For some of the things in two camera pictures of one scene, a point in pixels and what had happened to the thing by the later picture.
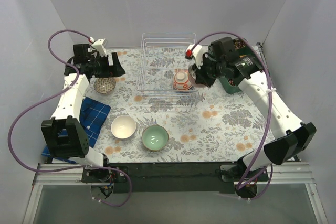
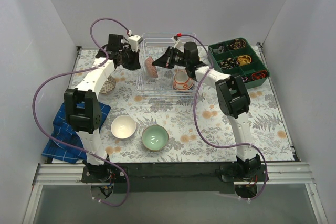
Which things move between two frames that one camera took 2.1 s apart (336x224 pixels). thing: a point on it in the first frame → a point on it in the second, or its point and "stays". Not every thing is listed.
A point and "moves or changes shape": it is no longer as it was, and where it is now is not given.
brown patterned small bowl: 104,85 stays
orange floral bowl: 181,82 stays
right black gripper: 200,70 → 169,57
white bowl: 123,126 stays
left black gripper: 110,64 → 134,60
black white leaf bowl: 192,68 moves or changes shape
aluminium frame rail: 46,174 stays
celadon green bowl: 155,137 stays
